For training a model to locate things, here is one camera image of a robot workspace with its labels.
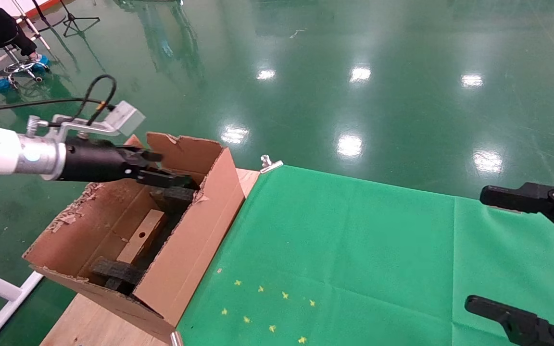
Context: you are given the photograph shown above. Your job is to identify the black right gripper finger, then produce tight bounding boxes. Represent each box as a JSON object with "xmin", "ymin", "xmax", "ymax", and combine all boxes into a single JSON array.
[
  {"xmin": 480, "ymin": 182, "xmax": 554, "ymax": 248},
  {"xmin": 466, "ymin": 296, "xmax": 554, "ymax": 346}
]

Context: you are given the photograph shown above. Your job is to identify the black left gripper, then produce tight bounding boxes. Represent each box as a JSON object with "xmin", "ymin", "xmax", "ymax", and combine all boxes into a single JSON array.
[{"xmin": 58, "ymin": 137, "xmax": 194, "ymax": 190}]

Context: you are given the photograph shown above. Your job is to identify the small brown cardboard box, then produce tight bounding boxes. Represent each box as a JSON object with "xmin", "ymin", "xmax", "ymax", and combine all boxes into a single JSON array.
[{"xmin": 116, "ymin": 209, "xmax": 168, "ymax": 265}]

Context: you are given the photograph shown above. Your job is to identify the large open cardboard carton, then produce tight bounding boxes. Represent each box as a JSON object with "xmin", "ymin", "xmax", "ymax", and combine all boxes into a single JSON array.
[{"xmin": 24, "ymin": 132, "xmax": 246, "ymax": 343}]

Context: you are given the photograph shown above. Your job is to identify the black foam block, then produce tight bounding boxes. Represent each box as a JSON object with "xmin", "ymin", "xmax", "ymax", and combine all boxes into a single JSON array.
[
  {"xmin": 89, "ymin": 257, "xmax": 145, "ymax": 294},
  {"xmin": 150, "ymin": 185, "xmax": 196, "ymax": 214}
]

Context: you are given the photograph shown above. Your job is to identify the green cloth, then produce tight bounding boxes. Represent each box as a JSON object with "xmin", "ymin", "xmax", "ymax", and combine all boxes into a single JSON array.
[{"xmin": 176, "ymin": 166, "xmax": 554, "ymax": 346}]

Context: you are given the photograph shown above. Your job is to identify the chrome stool base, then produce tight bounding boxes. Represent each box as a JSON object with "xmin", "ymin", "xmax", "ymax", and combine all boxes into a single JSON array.
[{"xmin": 4, "ymin": 46, "xmax": 46, "ymax": 89}]

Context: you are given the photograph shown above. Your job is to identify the black tripod stand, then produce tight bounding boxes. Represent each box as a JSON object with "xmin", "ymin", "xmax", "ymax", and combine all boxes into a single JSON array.
[{"xmin": 61, "ymin": 0, "xmax": 101, "ymax": 38}]

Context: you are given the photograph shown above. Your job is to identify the black round-base stand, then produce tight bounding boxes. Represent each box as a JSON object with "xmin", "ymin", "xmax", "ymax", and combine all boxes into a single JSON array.
[{"xmin": 32, "ymin": 0, "xmax": 66, "ymax": 30}]

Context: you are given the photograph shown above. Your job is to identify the silver stand legs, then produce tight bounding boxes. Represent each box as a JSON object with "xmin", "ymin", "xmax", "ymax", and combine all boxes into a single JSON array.
[{"xmin": 10, "ymin": 0, "xmax": 50, "ymax": 51}]

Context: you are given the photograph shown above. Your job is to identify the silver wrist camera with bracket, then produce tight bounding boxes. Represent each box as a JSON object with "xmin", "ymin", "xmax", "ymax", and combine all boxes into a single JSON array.
[{"xmin": 26, "ymin": 100, "xmax": 146, "ymax": 142}]

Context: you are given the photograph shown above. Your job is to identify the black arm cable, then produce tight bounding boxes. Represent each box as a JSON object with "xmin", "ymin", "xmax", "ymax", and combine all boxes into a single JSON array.
[{"xmin": 0, "ymin": 74, "xmax": 116, "ymax": 126}]

